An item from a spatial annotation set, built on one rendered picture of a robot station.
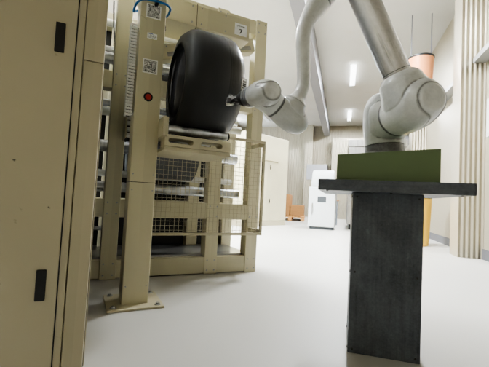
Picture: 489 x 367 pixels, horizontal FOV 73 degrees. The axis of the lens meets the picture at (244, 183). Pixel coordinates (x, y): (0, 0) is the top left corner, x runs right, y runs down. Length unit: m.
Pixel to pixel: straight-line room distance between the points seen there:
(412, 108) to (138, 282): 1.44
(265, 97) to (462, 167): 3.76
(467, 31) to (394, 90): 3.97
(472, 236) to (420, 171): 3.51
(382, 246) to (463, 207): 3.43
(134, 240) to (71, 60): 1.02
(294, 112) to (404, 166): 0.45
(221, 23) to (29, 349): 2.03
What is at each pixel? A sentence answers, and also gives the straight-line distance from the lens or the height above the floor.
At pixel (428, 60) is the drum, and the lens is 6.09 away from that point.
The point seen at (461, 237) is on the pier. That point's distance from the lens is 4.76.
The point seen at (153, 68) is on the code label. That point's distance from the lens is 1.87.
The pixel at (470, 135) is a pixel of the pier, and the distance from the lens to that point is 4.85.
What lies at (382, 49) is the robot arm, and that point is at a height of 1.12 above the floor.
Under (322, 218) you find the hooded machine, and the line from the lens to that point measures 7.21.
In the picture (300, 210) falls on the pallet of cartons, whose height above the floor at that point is 0.30.
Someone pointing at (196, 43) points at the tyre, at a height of 1.32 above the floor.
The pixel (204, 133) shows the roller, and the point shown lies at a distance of 1.78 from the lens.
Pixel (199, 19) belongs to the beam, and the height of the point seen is 1.69.
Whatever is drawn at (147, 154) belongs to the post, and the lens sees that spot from 1.77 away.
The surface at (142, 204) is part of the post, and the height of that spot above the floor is 0.51.
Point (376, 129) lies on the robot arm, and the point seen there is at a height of 0.86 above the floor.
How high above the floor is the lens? 0.56
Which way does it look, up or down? 3 degrees up
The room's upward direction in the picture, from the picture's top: 3 degrees clockwise
